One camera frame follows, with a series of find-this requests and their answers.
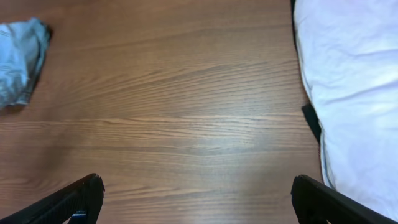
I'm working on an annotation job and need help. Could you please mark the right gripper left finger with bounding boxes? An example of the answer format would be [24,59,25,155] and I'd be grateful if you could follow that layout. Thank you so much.
[1,173,105,224]

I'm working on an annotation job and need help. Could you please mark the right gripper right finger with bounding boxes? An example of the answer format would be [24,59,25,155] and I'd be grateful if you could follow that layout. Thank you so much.
[290,175,397,224]

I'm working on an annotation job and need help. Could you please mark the light blue denim shorts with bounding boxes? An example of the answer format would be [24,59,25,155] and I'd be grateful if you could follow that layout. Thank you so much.
[1,18,51,108]

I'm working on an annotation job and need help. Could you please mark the pale pink folded shorts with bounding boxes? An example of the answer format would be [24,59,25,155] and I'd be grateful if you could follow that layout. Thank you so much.
[293,0,397,220]

